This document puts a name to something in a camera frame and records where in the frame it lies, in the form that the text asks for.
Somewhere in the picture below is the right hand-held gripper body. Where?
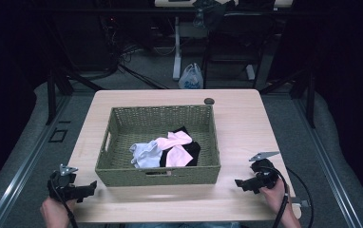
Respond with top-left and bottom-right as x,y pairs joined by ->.
248,150 -> 281,191

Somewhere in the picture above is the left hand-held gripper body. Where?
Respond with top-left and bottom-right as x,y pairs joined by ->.
47,163 -> 86,202

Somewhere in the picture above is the black sock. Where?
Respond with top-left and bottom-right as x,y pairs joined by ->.
159,125 -> 201,168

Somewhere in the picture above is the white sock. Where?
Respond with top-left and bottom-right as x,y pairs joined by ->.
128,140 -> 164,169

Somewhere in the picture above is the green woven basket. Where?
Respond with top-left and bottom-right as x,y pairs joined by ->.
94,104 -> 221,188

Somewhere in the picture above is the pink sock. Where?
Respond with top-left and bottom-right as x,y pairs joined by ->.
154,130 -> 194,168

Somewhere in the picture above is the person's right hand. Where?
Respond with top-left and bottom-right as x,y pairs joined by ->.
259,178 -> 294,220

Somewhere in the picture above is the person's left hand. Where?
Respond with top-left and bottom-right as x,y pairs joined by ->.
39,196 -> 77,228

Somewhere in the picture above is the black metal stand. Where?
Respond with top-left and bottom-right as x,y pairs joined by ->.
258,67 -> 317,129
44,66 -> 105,126

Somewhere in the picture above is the white plastic bag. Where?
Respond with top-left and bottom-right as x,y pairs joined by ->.
178,63 -> 204,90

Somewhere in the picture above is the black chair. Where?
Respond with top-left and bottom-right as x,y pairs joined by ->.
201,10 -> 277,90

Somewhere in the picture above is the white desk leg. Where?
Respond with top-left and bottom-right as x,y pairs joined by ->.
172,15 -> 184,82

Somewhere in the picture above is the dark cloth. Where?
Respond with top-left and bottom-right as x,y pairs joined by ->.
192,0 -> 237,31

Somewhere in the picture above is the metal table bracket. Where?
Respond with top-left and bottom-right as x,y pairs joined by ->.
291,197 -> 311,209

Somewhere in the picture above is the metal floor rail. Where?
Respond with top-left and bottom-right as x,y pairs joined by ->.
292,94 -> 363,228
0,94 -> 73,228

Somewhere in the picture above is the thin black cable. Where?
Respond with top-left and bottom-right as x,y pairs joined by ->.
285,167 -> 315,228

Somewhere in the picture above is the black floor cable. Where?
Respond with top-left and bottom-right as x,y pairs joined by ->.
118,62 -> 172,90

